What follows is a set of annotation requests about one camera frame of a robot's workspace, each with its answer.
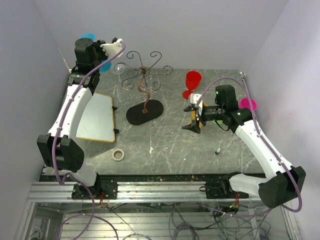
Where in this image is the masking tape roll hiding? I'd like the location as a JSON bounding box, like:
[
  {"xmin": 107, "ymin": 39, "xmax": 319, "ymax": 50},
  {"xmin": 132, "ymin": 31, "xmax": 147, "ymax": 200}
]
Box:
[{"xmin": 111, "ymin": 148, "xmax": 125, "ymax": 162}]

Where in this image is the small blue-capped bottle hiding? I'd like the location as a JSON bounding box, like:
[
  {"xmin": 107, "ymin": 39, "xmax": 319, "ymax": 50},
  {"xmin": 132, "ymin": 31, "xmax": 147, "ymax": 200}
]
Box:
[{"xmin": 215, "ymin": 148, "xmax": 221, "ymax": 155}]

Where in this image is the pink plastic wine glass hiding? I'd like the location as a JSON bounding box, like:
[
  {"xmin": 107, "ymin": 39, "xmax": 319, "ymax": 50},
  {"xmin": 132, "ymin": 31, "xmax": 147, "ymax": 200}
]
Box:
[{"xmin": 238, "ymin": 97, "xmax": 257, "ymax": 111}]

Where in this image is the red plastic wine glass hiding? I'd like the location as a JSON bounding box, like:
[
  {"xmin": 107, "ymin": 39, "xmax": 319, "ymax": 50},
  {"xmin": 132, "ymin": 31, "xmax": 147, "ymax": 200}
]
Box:
[{"xmin": 182, "ymin": 71, "xmax": 202, "ymax": 100}]

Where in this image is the blue plastic wine glass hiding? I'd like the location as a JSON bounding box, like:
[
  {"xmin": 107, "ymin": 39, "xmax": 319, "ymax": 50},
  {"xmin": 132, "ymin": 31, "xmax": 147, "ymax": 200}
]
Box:
[{"xmin": 79, "ymin": 33, "xmax": 112, "ymax": 73}]

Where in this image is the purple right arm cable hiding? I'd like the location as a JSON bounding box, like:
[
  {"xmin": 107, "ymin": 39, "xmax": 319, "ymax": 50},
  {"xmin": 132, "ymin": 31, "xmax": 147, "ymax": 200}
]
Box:
[{"xmin": 196, "ymin": 76, "xmax": 303, "ymax": 213}]

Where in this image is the clear wine glass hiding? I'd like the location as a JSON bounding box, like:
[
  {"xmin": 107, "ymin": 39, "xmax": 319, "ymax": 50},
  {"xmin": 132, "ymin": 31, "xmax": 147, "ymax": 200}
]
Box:
[{"xmin": 111, "ymin": 63, "xmax": 128, "ymax": 102}]

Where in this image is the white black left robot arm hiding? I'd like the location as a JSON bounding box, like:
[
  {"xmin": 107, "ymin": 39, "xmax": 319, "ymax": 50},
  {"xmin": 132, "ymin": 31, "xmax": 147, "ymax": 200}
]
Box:
[{"xmin": 36, "ymin": 35, "xmax": 126, "ymax": 199}]

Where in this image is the green plastic wine glass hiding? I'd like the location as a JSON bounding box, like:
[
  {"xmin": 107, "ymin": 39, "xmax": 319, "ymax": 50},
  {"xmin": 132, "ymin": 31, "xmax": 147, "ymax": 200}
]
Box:
[{"xmin": 212, "ymin": 120, "xmax": 223, "ymax": 125}]

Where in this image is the yellow-framed whiteboard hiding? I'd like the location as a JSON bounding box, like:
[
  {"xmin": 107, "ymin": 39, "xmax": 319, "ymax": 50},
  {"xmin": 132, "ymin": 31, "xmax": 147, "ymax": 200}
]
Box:
[{"xmin": 76, "ymin": 93, "xmax": 117, "ymax": 143}]

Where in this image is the orange plastic wine glass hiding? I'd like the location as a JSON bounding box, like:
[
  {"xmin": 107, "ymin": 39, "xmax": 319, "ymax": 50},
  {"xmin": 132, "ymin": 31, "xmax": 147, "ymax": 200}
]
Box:
[{"xmin": 187, "ymin": 101, "xmax": 208, "ymax": 128}]

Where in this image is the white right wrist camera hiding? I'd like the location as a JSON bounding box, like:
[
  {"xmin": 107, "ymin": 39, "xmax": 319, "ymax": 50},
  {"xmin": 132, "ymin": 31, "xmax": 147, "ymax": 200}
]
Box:
[{"xmin": 188, "ymin": 93, "xmax": 203, "ymax": 116}]

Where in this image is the aluminium mounting rail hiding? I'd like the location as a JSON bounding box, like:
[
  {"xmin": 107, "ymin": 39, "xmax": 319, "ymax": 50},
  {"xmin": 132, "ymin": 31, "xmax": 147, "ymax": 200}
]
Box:
[{"xmin": 27, "ymin": 174, "xmax": 259, "ymax": 204}]

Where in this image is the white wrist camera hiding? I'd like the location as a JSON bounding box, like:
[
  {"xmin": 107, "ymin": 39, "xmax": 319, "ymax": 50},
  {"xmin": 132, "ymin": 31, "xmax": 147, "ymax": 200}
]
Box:
[
  {"xmin": 188, "ymin": 93, "xmax": 203, "ymax": 116},
  {"xmin": 100, "ymin": 38, "xmax": 126, "ymax": 58}
]

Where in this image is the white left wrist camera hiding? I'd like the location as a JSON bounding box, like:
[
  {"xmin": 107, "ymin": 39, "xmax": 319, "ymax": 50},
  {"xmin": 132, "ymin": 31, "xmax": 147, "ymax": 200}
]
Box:
[{"xmin": 100, "ymin": 38, "xmax": 126, "ymax": 58}]

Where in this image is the copper wire wine glass rack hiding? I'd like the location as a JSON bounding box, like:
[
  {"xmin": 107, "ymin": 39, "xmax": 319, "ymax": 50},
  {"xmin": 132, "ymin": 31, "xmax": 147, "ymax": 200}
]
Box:
[{"xmin": 113, "ymin": 50, "xmax": 174, "ymax": 126}]

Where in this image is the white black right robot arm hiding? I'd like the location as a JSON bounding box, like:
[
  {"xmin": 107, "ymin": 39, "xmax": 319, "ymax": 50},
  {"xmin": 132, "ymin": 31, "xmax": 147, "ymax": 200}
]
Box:
[{"xmin": 183, "ymin": 84, "xmax": 306, "ymax": 209}]

